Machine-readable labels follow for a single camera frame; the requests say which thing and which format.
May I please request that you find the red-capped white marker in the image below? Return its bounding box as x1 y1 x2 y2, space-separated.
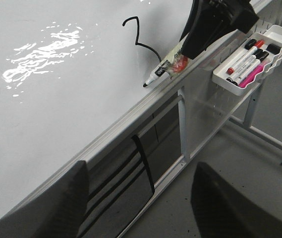
226 40 265 75

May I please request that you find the large white whiteboard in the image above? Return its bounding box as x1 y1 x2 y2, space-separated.
0 0 273 231

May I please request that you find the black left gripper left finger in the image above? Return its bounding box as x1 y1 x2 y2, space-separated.
0 161 89 238

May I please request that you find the white black-tip whiteboard marker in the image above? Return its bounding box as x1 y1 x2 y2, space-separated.
143 39 185 87

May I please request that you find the black-capped white marker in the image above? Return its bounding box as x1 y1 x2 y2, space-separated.
226 49 263 82
232 51 269 86

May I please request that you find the pink highlighter marker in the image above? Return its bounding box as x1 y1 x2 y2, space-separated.
238 61 267 88

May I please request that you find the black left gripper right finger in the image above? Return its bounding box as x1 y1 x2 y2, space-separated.
191 162 282 238

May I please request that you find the white plastic marker tray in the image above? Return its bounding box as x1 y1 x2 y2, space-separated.
212 25 282 96

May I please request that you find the red magnet taped on marker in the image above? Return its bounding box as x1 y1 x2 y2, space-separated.
171 55 188 73

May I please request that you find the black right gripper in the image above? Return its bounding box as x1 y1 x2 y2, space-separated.
180 0 259 60

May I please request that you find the black whiteboard eraser block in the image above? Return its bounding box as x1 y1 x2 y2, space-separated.
266 44 281 55

